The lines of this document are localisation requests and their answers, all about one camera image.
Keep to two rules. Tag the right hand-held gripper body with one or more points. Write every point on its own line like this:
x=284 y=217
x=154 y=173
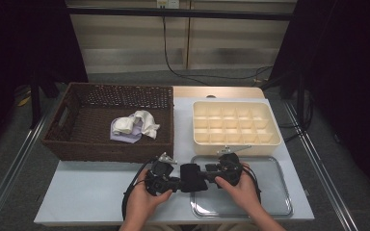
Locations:
x=231 y=170

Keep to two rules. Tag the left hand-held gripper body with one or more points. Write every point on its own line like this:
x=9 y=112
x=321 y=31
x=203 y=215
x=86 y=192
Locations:
x=159 y=181

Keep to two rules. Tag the black sock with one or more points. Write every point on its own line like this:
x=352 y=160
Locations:
x=192 y=178

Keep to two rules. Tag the cream divided storage box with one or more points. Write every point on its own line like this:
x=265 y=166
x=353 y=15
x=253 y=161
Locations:
x=253 y=149

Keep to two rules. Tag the clear plastic lid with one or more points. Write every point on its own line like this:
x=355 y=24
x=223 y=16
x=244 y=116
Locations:
x=276 y=192

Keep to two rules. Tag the white sock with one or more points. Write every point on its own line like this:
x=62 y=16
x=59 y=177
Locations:
x=141 y=123

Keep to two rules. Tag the brown wicker basket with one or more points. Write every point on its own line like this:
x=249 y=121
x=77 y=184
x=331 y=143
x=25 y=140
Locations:
x=77 y=144

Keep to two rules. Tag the person's right hand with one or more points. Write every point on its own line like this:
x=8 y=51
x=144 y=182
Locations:
x=244 y=195

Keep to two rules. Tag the person's left hand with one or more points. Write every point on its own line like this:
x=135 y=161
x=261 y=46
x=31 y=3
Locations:
x=141 y=205

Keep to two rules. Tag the person's left leg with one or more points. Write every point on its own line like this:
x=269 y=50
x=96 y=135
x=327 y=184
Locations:
x=170 y=228

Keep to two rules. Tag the person's leg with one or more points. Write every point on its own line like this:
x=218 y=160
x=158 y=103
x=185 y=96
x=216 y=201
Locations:
x=170 y=228
x=231 y=228

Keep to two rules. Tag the purple sock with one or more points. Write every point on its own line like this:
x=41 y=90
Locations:
x=125 y=138

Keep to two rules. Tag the person's right leg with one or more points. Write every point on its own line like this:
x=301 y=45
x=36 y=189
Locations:
x=231 y=228

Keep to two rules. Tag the round table grommet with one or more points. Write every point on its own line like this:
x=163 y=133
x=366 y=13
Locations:
x=210 y=96

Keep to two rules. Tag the black stand leg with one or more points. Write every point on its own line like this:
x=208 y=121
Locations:
x=34 y=102

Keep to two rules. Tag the yellow floor object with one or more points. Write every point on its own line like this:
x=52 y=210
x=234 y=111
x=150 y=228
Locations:
x=23 y=102

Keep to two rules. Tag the dark curtain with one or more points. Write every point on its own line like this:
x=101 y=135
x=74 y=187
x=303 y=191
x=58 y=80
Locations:
x=350 y=64
x=19 y=38

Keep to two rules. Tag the black horizontal bar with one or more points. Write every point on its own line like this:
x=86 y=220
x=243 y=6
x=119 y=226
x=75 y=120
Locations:
x=125 y=12

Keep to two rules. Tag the metal floor rail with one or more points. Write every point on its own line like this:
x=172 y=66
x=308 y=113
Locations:
x=13 y=173
x=315 y=157

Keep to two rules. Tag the black stand post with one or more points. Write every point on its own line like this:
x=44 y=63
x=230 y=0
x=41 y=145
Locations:
x=300 y=96

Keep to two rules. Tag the white wall socket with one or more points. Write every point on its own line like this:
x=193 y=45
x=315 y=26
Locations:
x=168 y=3

